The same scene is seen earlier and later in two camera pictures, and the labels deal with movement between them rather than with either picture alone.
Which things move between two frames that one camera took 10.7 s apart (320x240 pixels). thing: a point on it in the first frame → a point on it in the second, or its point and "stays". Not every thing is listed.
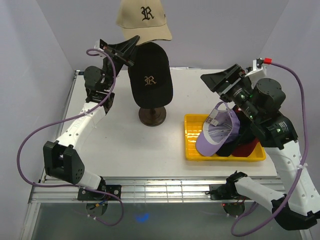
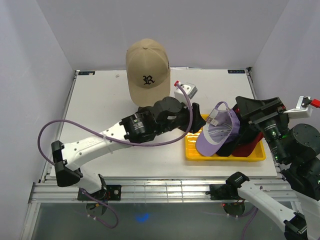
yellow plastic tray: x=193 y=124 stays
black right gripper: x=234 y=75 → x=255 y=108
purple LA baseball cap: x=221 y=127 stays
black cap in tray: x=245 y=135 stays
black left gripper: x=128 y=48 → x=197 y=121
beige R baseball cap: x=145 y=18 → x=148 y=72
